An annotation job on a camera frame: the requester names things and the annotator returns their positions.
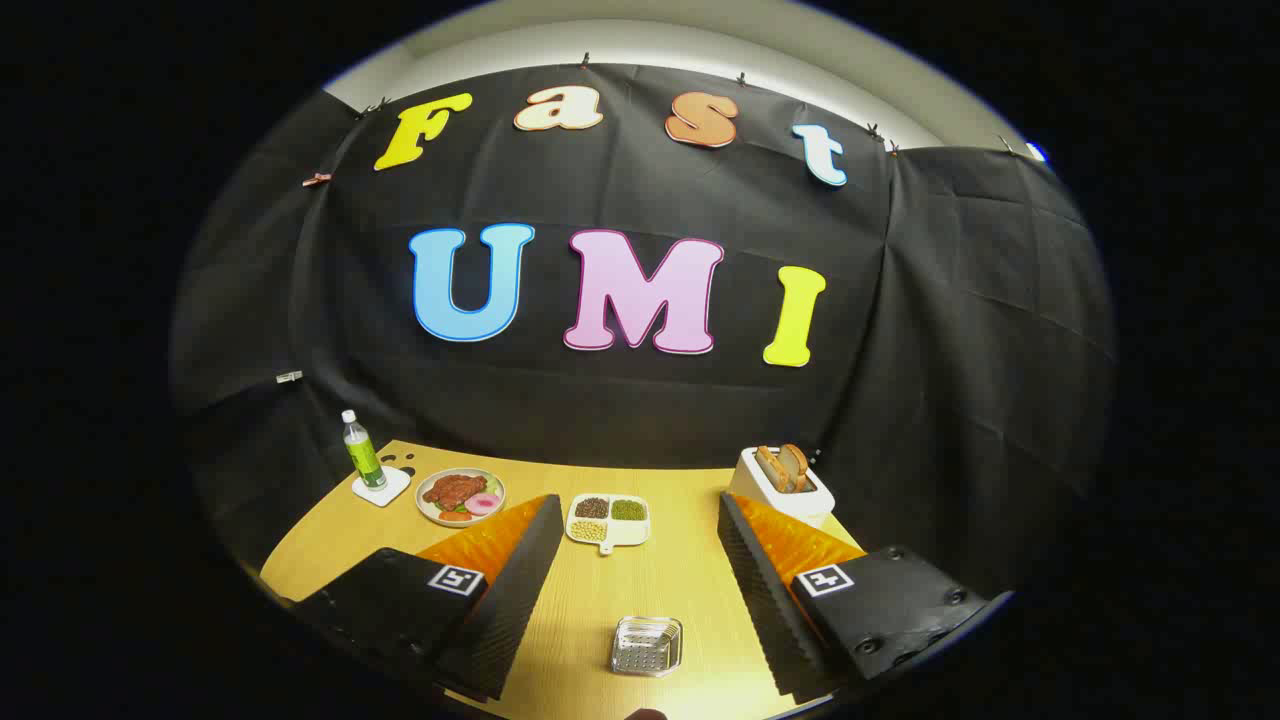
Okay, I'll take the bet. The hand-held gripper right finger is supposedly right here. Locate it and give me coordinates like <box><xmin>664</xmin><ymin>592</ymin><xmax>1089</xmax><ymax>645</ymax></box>
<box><xmin>717</xmin><ymin>490</ymin><xmax>1001</xmax><ymax>706</ymax></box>

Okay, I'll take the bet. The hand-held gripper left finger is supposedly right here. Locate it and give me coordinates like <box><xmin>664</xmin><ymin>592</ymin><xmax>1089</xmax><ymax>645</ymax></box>
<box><xmin>290</xmin><ymin>493</ymin><xmax>566</xmax><ymax>703</ymax></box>

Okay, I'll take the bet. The white toaster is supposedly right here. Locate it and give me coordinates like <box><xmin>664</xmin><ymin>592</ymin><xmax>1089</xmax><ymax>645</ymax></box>
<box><xmin>728</xmin><ymin>447</ymin><xmax>836</xmax><ymax>529</ymax></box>

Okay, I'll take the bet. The plate of toy food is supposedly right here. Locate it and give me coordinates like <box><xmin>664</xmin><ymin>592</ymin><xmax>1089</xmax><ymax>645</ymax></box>
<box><xmin>415</xmin><ymin>468</ymin><xmax>506</xmax><ymax>528</ymax></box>

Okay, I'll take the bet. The white divided bean dish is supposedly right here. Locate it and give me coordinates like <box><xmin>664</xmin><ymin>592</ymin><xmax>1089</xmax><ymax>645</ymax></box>
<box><xmin>565</xmin><ymin>493</ymin><xmax>651</xmax><ymax>556</ymax></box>

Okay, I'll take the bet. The white square coaster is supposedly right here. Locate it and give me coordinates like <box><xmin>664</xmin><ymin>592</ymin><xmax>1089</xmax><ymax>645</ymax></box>
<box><xmin>351</xmin><ymin>466</ymin><xmax>412</xmax><ymax>508</ymax></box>

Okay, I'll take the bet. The green label drink bottle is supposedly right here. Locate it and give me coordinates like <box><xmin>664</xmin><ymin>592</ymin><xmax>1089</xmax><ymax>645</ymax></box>
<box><xmin>341</xmin><ymin>409</ymin><xmax>388</xmax><ymax>492</ymax></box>

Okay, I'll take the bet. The metal wire basket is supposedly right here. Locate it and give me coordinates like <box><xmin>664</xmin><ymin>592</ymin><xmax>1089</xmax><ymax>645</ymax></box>
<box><xmin>611</xmin><ymin>616</ymin><xmax>684</xmax><ymax>678</ymax></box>

